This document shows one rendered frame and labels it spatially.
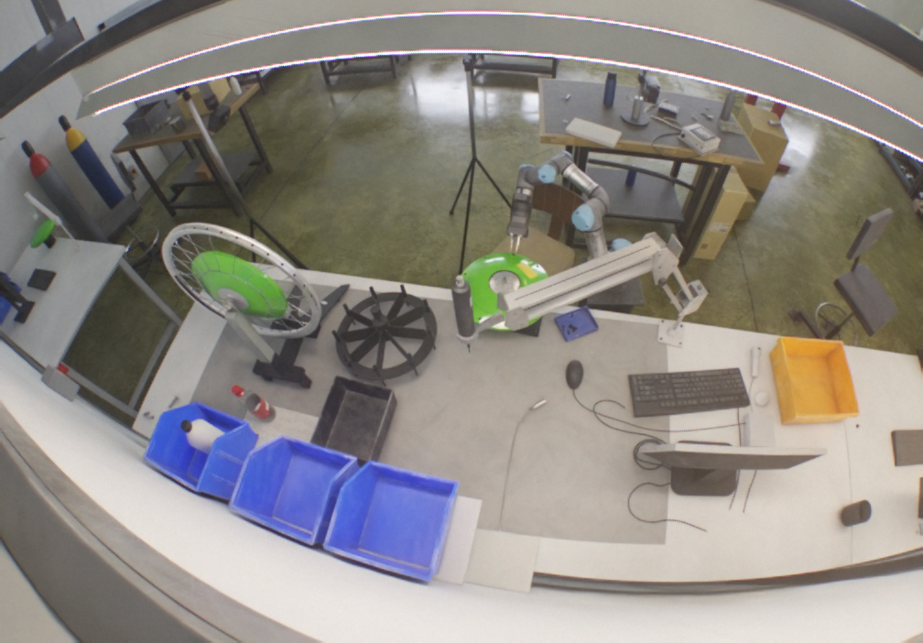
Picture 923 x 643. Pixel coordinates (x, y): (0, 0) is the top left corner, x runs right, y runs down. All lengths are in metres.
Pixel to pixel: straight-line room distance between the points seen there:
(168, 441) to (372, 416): 0.65
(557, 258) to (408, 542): 1.52
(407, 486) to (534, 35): 0.87
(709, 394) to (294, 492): 1.28
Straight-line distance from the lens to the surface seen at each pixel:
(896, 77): 0.48
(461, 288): 0.78
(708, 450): 1.06
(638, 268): 1.00
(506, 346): 1.41
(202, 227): 1.08
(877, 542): 1.92
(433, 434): 1.31
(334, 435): 1.39
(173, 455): 1.19
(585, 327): 1.48
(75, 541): 0.19
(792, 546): 1.59
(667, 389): 1.43
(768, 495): 1.54
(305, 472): 1.05
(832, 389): 1.88
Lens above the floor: 2.16
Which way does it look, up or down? 54 degrees down
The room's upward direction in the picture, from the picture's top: 8 degrees counter-clockwise
